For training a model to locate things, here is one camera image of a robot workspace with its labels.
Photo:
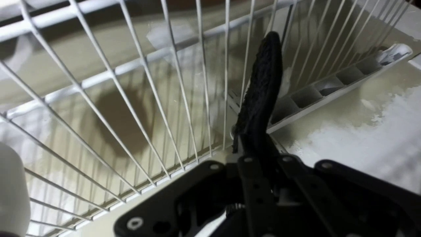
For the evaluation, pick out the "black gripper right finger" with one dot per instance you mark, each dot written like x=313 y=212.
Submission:
x=342 y=202

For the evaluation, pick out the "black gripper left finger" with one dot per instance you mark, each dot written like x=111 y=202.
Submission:
x=206 y=192

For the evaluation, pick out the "white jar with purple lid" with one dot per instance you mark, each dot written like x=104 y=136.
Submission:
x=14 y=192

